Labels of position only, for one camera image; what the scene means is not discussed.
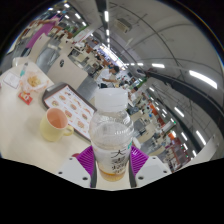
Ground dark tray with menu paper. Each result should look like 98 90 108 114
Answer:
41 82 98 141

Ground clear plastic tea bottle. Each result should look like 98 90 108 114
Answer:
89 87 135 183

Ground pale yellow mug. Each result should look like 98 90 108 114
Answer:
39 107 75 143

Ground person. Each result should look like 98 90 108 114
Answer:
96 64 121 88

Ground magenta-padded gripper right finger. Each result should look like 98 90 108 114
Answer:
128 145 173 188

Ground group of ceiling lights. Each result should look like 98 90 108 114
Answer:
46 3 219 158

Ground clear bag of fries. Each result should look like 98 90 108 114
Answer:
19 69 51 94

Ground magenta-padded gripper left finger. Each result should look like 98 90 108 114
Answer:
56 145 98 188

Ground white printed card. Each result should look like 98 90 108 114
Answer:
2 71 22 90

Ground small red sauce packet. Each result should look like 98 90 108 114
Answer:
18 91 34 106

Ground beige chair with oval hole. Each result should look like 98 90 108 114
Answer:
54 53 89 91

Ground ceiling air conditioner unit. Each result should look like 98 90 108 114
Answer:
114 18 133 34

